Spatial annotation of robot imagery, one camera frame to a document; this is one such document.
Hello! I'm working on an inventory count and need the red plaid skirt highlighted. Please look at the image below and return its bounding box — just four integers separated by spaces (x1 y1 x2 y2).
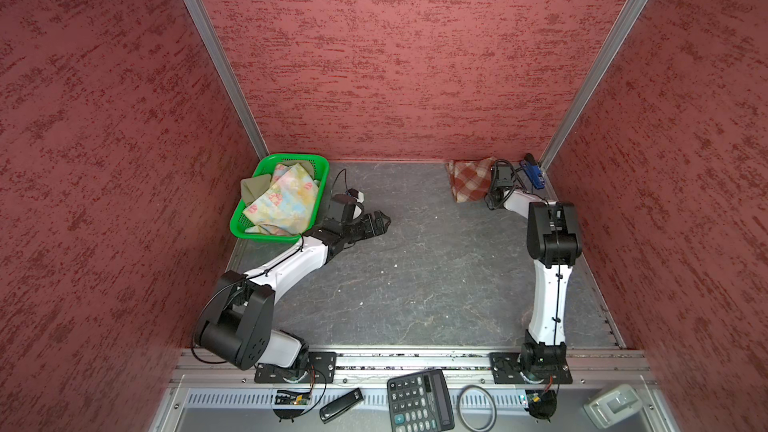
445 157 496 203

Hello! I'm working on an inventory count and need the floral pastel skirt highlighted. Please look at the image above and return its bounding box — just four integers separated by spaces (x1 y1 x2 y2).
243 161 319 236

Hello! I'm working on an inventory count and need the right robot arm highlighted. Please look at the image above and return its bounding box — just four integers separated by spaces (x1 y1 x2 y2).
486 166 583 384

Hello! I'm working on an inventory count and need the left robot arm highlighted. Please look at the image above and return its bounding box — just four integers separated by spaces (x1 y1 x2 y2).
190 211 391 382

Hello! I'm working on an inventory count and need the blue clamp tool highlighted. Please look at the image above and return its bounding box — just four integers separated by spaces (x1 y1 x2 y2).
520 153 545 190

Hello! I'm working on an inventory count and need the olive green skirt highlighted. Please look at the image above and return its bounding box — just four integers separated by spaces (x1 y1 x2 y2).
240 174 272 206

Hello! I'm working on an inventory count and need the black calculator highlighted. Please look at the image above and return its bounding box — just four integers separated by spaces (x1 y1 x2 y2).
386 369 455 432

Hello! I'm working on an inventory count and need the black remote stick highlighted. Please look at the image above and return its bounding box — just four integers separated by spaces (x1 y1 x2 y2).
319 388 364 424

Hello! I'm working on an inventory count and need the left circuit board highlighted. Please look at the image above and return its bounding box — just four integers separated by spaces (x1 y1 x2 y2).
272 389 314 422

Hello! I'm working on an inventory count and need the circuit board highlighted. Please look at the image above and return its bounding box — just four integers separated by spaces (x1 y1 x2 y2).
272 389 314 422
526 390 558 421

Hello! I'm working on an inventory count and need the right circuit board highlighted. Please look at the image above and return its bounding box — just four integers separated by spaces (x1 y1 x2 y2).
526 390 558 421

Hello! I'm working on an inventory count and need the grey white box device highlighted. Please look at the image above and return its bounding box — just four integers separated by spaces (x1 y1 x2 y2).
583 384 644 429

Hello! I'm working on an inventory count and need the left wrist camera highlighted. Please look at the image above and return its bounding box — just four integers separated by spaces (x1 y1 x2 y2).
326 188 364 224

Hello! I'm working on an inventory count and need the aluminium front rail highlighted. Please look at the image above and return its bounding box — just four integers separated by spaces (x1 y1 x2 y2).
170 346 657 388

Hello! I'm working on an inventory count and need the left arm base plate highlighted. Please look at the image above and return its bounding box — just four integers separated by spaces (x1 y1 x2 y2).
254 351 337 384

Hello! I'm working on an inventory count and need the black cable ring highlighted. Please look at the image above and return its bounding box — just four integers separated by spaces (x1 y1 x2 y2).
456 384 499 432

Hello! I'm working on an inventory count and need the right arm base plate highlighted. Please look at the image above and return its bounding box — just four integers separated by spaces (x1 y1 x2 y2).
489 352 573 386

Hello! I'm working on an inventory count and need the right aluminium corner post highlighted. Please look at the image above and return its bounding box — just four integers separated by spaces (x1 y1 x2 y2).
541 0 649 171

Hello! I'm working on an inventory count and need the aluminium corner post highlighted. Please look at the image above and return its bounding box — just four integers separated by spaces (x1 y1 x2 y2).
182 0 269 159
541 0 649 171

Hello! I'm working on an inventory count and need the left aluminium corner post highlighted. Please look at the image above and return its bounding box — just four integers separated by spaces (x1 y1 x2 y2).
182 0 269 159

